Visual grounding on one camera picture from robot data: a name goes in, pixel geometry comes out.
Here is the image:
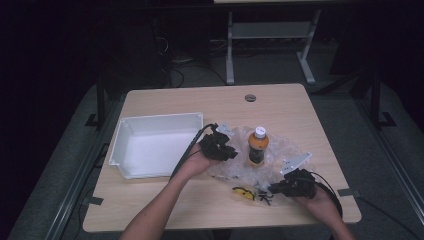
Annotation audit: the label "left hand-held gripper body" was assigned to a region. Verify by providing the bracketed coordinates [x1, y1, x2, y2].
[199, 123, 236, 161]

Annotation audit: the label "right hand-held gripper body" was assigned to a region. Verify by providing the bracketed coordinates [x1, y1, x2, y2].
[279, 152, 318, 200]

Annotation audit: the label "orange drink bottle white cap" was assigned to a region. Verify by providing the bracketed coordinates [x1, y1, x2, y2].
[247, 125, 270, 168]

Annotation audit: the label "clear plastic bag yellow print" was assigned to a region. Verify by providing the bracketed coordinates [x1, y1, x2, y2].
[208, 125, 314, 206]

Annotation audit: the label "person's right hand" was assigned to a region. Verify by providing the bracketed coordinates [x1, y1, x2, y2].
[292, 189, 336, 219]

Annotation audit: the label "person's left hand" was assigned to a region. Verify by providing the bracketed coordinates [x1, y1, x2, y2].
[175, 142, 222, 180]

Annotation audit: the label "grey tape piece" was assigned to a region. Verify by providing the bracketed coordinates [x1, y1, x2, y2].
[337, 188, 363, 198]
[81, 196, 104, 206]

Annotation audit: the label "white plastic bin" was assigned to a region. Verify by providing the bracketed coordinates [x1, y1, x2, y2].
[108, 112, 204, 180]

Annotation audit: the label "black metal stand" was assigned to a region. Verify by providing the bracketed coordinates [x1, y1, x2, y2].
[84, 74, 108, 132]
[364, 64, 398, 130]

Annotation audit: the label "left hand-held gripper black cable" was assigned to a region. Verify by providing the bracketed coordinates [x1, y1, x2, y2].
[169, 123, 219, 183]

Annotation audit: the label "hand-held gripper black cable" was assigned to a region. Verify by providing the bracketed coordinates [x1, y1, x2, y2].
[169, 123, 219, 183]
[308, 170, 344, 219]

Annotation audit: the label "right hand-held gripper black cable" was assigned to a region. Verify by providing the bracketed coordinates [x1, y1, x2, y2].
[308, 170, 344, 219]

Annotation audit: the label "black floor cables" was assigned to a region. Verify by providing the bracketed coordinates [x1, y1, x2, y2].
[161, 36, 228, 88]

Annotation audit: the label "white metal desk frame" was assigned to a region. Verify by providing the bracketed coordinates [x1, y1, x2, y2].
[213, 0, 324, 86]

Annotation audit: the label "metal floor rail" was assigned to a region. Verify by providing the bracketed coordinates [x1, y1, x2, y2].
[352, 95, 424, 216]
[43, 98, 125, 240]

